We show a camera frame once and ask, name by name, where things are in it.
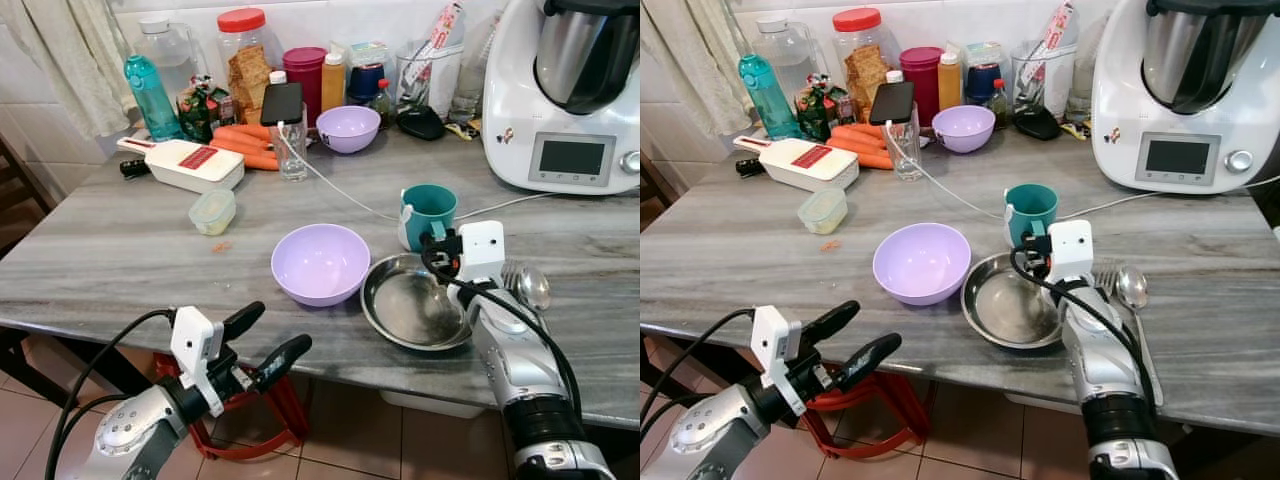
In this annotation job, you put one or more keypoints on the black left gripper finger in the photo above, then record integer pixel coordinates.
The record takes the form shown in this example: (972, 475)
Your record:
(282, 356)
(245, 318)
(832, 322)
(870, 354)

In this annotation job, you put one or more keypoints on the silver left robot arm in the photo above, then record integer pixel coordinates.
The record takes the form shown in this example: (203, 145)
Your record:
(715, 435)
(125, 435)

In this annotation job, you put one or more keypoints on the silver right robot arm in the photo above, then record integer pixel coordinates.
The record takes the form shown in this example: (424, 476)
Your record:
(1105, 370)
(520, 370)

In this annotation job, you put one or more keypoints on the teal mug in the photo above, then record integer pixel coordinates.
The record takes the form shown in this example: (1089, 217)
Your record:
(1032, 203)
(432, 205)

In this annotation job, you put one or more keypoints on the round steel plate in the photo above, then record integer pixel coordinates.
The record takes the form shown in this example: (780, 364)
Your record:
(410, 305)
(1005, 305)

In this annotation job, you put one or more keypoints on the red stool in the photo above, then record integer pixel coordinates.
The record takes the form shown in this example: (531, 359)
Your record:
(280, 420)
(880, 415)

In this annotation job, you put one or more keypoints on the steel fork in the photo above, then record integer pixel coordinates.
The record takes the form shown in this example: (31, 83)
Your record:
(511, 278)
(1106, 278)

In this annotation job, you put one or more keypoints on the small orange carrot scrap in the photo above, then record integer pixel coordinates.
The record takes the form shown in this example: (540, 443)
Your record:
(831, 245)
(221, 246)

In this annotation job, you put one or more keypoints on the large purple plastic bowl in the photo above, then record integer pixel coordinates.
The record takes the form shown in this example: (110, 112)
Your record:
(922, 263)
(320, 265)

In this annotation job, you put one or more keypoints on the steel spoon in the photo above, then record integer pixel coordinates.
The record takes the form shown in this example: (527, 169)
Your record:
(1132, 287)
(535, 287)

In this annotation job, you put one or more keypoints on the small green-lidded plastic container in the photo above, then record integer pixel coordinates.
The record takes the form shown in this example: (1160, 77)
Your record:
(212, 212)
(822, 210)

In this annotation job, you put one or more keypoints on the black pouch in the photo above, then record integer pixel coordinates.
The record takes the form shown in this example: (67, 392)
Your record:
(1037, 122)
(421, 122)

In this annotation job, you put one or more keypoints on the small purple plastic bowl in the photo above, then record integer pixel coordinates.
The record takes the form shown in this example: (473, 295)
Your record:
(347, 130)
(963, 130)

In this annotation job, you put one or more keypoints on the small dark red-capped bottle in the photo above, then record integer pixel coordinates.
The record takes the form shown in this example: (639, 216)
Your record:
(1000, 105)
(383, 105)

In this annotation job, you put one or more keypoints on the orange carrot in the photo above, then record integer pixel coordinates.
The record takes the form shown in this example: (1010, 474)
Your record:
(875, 160)
(245, 134)
(240, 147)
(860, 133)
(856, 146)
(262, 161)

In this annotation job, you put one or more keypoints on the white slicer with red label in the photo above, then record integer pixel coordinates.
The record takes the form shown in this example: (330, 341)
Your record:
(190, 163)
(805, 162)

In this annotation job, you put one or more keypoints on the clear drinking glass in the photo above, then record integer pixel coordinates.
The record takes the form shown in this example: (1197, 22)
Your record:
(904, 158)
(293, 158)

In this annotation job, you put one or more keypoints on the clear plastic tub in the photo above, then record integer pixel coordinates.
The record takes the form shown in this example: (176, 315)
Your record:
(430, 85)
(1045, 85)

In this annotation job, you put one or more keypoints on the white kitchen machine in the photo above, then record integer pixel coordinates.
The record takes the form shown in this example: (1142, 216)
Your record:
(520, 100)
(1130, 100)

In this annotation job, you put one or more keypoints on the dark blue jar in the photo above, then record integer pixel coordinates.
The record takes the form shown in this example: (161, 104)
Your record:
(367, 78)
(984, 78)

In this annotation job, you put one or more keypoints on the orange bottle with white cap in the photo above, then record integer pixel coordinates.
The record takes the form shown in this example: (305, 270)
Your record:
(949, 85)
(333, 85)

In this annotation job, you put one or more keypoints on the black smartphone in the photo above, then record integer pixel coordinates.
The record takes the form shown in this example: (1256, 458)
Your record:
(891, 102)
(281, 103)

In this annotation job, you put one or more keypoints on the green snack bag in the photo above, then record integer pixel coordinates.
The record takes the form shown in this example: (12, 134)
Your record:
(205, 110)
(822, 108)

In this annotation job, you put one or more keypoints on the magenta plastic canister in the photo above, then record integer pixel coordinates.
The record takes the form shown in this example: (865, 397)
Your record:
(306, 75)
(922, 75)

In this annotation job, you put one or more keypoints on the dark wooden chair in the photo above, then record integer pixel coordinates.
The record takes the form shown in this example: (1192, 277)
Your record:
(650, 195)
(15, 190)

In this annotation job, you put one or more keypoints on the red and white packet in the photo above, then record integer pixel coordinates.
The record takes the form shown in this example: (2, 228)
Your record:
(442, 35)
(1056, 35)

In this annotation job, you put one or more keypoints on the teal water bottle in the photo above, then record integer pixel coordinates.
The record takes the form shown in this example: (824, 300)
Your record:
(768, 105)
(153, 105)

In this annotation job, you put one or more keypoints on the red-lidded cracker jar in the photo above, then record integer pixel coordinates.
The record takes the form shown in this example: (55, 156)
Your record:
(246, 65)
(862, 62)

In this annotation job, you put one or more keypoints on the clear plastic jug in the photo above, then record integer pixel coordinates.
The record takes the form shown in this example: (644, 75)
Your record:
(172, 55)
(790, 52)

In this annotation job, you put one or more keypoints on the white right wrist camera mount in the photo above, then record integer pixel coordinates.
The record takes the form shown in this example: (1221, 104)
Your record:
(1071, 248)
(483, 250)

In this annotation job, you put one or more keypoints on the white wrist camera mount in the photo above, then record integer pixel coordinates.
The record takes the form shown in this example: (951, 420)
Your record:
(195, 340)
(483, 250)
(772, 340)
(1071, 248)

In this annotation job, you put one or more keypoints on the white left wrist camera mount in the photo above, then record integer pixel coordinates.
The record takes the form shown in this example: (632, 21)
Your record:
(772, 340)
(195, 340)

